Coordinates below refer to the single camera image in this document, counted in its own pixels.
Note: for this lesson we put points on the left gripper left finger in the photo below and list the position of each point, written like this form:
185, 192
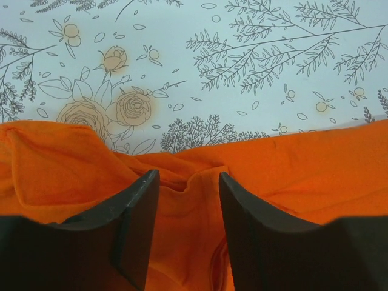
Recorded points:
110, 241

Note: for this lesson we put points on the floral table mat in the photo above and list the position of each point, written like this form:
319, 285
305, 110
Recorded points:
151, 76

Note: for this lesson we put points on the orange t shirt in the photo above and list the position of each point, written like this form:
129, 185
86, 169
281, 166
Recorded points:
51, 171

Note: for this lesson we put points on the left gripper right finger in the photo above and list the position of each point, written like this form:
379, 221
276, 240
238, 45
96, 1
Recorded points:
270, 249

